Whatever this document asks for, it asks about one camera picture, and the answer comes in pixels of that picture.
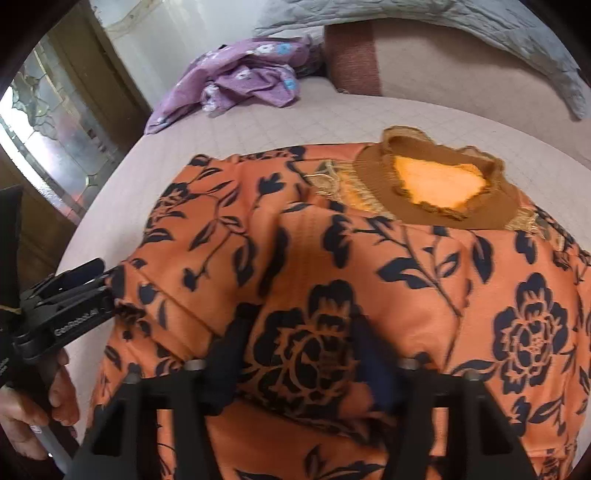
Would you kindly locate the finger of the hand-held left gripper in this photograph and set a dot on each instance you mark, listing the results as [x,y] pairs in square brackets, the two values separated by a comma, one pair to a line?
[69,323]
[69,277]

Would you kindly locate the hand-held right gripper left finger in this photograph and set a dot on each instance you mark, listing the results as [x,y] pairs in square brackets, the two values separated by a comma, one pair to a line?
[228,355]

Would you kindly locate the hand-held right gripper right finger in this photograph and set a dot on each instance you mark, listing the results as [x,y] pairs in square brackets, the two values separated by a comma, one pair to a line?
[374,369]

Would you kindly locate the orange black floral garment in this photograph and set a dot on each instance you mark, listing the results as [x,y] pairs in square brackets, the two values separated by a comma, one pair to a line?
[415,300]

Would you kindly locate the person's left hand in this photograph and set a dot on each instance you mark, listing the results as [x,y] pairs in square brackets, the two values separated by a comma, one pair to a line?
[62,392]

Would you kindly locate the wooden door with glass pane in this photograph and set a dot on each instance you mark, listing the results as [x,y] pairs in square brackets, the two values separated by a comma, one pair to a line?
[60,115]

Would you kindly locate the purple floral cloth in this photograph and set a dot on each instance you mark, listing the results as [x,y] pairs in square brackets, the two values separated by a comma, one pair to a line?
[240,78]

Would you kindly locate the beige pillow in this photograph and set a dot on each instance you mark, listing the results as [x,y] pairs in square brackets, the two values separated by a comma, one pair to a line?
[461,69]

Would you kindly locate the grey quilted blanket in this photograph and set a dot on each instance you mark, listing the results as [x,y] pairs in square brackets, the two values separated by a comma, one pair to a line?
[461,18]

